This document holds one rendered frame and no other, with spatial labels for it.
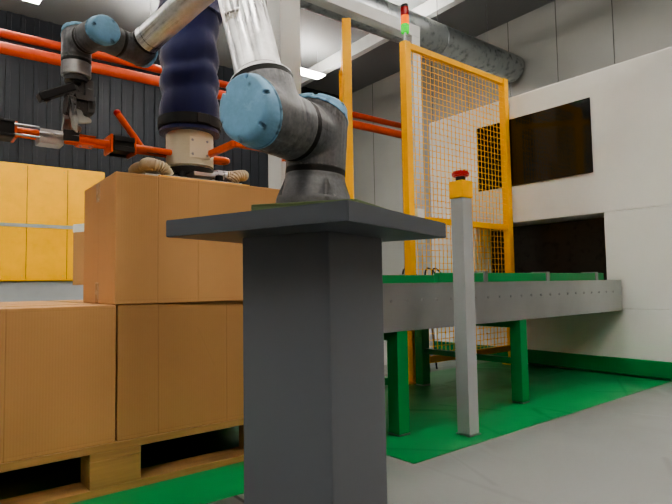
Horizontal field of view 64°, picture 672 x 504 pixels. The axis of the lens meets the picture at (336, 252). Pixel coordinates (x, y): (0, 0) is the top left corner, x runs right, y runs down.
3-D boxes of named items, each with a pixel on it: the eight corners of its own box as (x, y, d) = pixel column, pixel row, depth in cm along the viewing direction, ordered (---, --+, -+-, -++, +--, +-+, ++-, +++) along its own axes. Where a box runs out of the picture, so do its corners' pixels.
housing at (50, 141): (59, 149, 175) (59, 135, 175) (64, 145, 170) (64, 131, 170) (34, 146, 171) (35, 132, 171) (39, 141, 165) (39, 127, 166)
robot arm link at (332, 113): (357, 174, 138) (360, 106, 139) (316, 159, 124) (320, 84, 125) (310, 179, 147) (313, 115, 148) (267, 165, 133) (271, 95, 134)
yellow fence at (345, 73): (340, 370, 378) (335, 74, 390) (354, 369, 378) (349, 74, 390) (344, 395, 291) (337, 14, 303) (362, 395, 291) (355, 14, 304)
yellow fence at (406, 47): (511, 362, 400) (501, 83, 413) (524, 363, 392) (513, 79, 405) (400, 382, 326) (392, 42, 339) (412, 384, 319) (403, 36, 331)
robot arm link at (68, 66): (64, 56, 169) (57, 66, 176) (64, 71, 169) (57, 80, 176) (94, 63, 175) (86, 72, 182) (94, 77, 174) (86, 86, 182)
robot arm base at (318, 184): (362, 215, 140) (364, 177, 141) (333, 202, 123) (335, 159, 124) (297, 215, 148) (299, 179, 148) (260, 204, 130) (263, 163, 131)
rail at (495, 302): (614, 310, 340) (612, 279, 342) (623, 310, 336) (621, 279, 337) (322, 337, 195) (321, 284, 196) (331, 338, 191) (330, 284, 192)
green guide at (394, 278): (524, 287, 389) (524, 274, 390) (538, 286, 381) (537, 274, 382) (356, 291, 289) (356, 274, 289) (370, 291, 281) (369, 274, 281)
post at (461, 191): (466, 430, 217) (459, 183, 223) (480, 434, 212) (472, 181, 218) (455, 434, 213) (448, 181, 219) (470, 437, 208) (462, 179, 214)
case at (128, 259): (236, 297, 228) (236, 203, 231) (287, 299, 197) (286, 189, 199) (82, 302, 192) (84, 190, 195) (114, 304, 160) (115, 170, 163)
